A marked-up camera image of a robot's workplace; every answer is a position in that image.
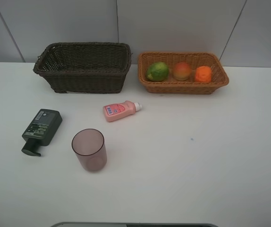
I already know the dark brown wicker basket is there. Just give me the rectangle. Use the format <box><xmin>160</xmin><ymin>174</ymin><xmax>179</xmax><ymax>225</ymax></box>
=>
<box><xmin>33</xmin><ymin>42</ymin><xmax>132</xmax><ymax>94</ymax></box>

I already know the orange tangerine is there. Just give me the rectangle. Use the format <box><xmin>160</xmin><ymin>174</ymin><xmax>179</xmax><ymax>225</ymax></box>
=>
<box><xmin>195</xmin><ymin>66</ymin><xmax>212</xmax><ymax>83</ymax></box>

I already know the pink lotion bottle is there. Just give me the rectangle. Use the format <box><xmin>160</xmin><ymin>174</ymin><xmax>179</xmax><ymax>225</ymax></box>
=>
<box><xmin>102</xmin><ymin>101</ymin><xmax>142</xmax><ymax>122</ymax></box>

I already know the red yellow peach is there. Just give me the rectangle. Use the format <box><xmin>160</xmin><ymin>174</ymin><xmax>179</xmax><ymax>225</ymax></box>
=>
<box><xmin>172</xmin><ymin>62</ymin><xmax>192</xmax><ymax>81</ymax></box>

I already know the green papaya fruit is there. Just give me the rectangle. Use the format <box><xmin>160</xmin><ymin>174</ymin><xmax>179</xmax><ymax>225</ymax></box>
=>
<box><xmin>146</xmin><ymin>62</ymin><xmax>169</xmax><ymax>82</ymax></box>

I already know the translucent pink plastic cup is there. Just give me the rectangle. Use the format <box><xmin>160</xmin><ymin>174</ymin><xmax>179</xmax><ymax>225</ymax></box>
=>
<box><xmin>71</xmin><ymin>129</ymin><xmax>108</xmax><ymax>172</ymax></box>

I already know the dark green pump bottle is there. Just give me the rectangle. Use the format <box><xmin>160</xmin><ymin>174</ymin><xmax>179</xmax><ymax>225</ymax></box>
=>
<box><xmin>21</xmin><ymin>109</ymin><xmax>62</xmax><ymax>157</ymax></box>

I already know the light orange wicker basket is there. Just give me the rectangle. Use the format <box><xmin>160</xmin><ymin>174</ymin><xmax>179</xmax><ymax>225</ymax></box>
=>
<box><xmin>138</xmin><ymin>52</ymin><xmax>229</xmax><ymax>95</ymax></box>

